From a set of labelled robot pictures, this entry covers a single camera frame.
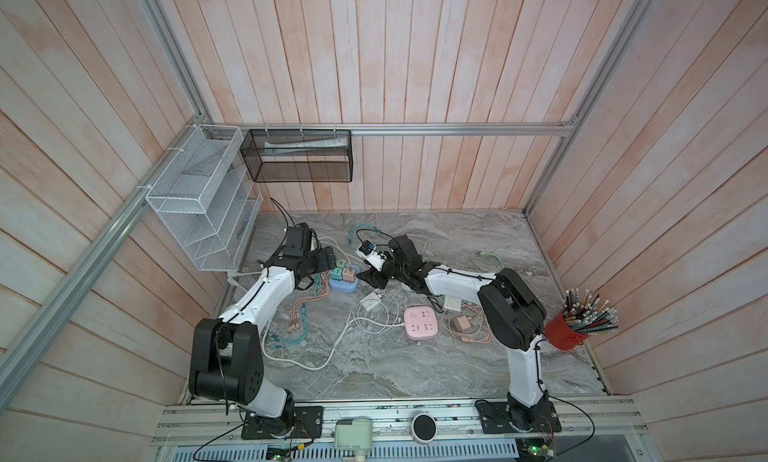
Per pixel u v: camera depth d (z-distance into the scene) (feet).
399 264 2.47
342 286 3.18
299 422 2.39
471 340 2.82
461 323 2.86
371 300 3.04
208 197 2.36
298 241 2.26
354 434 2.30
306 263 2.21
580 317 2.41
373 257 2.67
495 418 2.40
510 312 1.72
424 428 2.26
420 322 2.90
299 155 3.41
